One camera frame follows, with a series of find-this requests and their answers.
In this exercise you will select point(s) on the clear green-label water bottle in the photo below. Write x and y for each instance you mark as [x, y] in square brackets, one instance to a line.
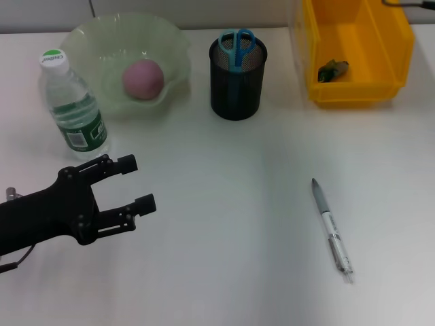
[81, 132]

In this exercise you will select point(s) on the grey white pen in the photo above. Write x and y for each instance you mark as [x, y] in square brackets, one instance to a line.
[321, 200]

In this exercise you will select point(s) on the yellow plastic bin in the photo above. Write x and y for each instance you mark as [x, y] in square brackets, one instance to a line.
[353, 91]

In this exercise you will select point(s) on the pink peach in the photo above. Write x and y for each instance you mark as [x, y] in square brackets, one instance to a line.
[142, 79]

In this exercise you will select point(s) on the black mesh pen holder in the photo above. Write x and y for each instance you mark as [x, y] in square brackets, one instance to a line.
[234, 98]

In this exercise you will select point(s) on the blue teal scissors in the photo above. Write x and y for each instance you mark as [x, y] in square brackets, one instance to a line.
[236, 57]

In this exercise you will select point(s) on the green glass fruit bowl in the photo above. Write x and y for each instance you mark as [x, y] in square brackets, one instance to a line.
[136, 40]

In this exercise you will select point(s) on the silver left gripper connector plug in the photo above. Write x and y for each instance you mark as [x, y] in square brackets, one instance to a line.
[13, 193]

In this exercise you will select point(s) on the green plastic wrapper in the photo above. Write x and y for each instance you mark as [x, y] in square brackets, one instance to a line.
[333, 70]

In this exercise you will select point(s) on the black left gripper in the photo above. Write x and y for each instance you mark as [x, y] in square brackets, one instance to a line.
[44, 214]

